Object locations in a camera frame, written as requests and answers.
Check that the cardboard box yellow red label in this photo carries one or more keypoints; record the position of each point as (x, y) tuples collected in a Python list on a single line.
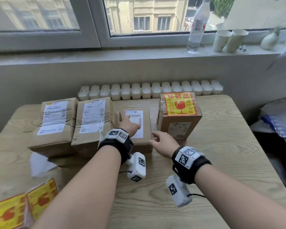
[(178, 116)]

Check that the person's left thumb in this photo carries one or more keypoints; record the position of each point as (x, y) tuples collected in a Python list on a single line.
[(136, 127)]

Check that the small metal objects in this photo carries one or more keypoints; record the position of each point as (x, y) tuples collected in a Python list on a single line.
[(242, 47)]

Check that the person's right forearm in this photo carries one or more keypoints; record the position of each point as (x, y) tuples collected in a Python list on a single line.
[(233, 200)]

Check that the white paper cup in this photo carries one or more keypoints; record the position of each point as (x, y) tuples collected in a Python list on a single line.
[(236, 40), (220, 40)]

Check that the large cardboard box two labels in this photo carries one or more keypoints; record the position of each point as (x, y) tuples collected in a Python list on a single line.
[(54, 131)]

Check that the person's left forearm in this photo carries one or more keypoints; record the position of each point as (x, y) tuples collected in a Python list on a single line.
[(85, 188)]

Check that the grey window frame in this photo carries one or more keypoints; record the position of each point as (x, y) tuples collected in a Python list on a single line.
[(90, 33)]

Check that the clear plastic bottle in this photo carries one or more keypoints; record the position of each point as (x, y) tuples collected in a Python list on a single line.
[(197, 28)]

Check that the black wrist band with marker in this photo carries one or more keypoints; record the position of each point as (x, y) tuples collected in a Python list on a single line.
[(114, 143), (190, 164)]

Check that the yellow red sticker sheets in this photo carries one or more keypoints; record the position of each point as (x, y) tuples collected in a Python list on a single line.
[(19, 207)]

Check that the white vase with plant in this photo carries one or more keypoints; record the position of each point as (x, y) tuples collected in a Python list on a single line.
[(269, 41)]

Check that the white paper sheet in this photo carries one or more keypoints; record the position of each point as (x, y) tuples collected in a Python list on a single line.
[(39, 164)]

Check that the person's right thumb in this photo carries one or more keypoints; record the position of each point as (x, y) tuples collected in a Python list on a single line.
[(153, 140)]

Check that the small cardboard box white label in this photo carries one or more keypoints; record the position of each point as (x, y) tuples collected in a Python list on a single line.
[(143, 138)]

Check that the blue and white bag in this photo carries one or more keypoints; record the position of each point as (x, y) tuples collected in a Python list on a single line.
[(278, 119)]

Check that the white wrist camera block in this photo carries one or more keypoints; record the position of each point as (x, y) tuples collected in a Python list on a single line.
[(178, 191), (137, 168)]

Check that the dented taped cardboard box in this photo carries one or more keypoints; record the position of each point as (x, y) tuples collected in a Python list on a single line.
[(90, 131)]

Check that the person's right hand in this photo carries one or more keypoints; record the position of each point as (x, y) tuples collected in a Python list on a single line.
[(165, 144)]

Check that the white radiator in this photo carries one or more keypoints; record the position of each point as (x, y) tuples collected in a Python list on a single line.
[(147, 90)]

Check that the person's left hand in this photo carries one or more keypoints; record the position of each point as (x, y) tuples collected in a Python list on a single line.
[(128, 127)]

